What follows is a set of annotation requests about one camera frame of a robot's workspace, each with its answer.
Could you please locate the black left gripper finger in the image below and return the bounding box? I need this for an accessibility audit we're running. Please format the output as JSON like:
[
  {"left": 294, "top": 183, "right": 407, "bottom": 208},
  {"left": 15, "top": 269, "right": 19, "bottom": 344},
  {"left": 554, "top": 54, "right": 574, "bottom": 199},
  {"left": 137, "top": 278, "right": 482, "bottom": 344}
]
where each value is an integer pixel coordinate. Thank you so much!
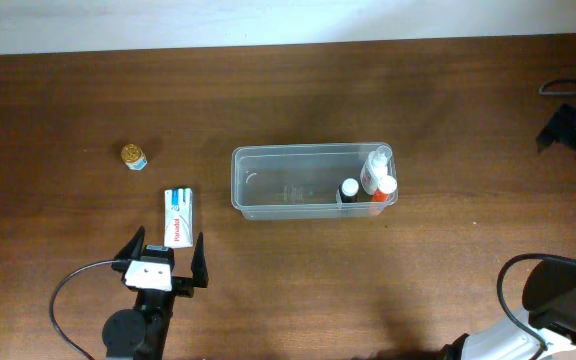
[
  {"left": 172, "top": 232, "right": 208, "bottom": 297},
  {"left": 112, "top": 226, "right": 145, "bottom": 273}
]

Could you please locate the white Panadol medicine box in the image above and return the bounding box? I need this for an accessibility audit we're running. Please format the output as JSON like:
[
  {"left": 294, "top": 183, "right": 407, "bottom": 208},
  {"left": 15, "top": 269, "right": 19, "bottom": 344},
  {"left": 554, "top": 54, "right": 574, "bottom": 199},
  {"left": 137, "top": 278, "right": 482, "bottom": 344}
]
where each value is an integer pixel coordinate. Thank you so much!
[{"left": 164, "top": 188, "right": 194, "bottom": 248}]

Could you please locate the small gold-lid balm jar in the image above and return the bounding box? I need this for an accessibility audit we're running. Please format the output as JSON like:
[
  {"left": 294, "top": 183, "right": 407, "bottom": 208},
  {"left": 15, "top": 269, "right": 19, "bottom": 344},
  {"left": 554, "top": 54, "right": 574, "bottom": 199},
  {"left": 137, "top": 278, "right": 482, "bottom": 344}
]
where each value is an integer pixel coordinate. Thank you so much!
[{"left": 121, "top": 144, "right": 147, "bottom": 171}]

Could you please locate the dark bottle white cap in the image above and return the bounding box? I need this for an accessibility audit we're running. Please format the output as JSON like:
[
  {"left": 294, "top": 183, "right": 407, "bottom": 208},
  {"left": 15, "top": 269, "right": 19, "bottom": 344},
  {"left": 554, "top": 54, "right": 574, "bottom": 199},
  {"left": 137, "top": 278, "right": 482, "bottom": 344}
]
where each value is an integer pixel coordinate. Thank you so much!
[{"left": 336, "top": 178, "right": 359, "bottom": 204}]

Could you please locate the orange tube white cap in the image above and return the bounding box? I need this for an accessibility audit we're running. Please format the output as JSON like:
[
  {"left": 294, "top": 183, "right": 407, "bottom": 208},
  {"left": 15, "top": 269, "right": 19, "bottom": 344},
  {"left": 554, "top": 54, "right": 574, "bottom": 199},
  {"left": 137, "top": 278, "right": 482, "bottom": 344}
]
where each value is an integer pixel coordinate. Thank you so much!
[{"left": 370, "top": 175, "right": 398, "bottom": 215}]

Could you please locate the white spray bottle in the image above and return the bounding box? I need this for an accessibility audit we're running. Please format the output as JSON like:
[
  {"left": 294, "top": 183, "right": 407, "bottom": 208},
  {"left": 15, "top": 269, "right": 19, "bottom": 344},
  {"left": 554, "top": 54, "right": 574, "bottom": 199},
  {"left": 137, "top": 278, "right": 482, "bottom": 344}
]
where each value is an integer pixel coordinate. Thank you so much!
[{"left": 360, "top": 145, "right": 392, "bottom": 195}]

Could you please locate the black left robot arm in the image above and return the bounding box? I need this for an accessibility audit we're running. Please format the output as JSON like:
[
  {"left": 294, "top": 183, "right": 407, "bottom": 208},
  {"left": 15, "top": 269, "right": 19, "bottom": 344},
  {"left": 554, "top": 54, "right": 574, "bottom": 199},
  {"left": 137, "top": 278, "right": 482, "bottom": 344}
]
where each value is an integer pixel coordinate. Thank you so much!
[{"left": 102, "top": 227, "right": 174, "bottom": 360}]

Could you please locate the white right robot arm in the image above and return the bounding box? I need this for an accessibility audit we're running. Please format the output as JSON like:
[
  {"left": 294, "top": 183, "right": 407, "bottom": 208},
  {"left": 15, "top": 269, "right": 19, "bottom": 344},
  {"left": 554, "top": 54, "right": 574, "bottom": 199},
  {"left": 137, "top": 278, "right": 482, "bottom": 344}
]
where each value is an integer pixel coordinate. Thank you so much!
[{"left": 181, "top": 142, "right": 576, "bottom": 359}]

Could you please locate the clear plastic container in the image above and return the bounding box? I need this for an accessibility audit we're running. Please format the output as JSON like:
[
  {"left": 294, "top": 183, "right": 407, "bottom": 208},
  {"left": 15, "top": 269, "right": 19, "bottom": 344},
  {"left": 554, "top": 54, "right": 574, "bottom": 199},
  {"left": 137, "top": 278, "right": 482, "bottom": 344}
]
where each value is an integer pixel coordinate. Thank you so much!
[{"left": 231, "top": 142, "right": 399, "bottom": 220}]

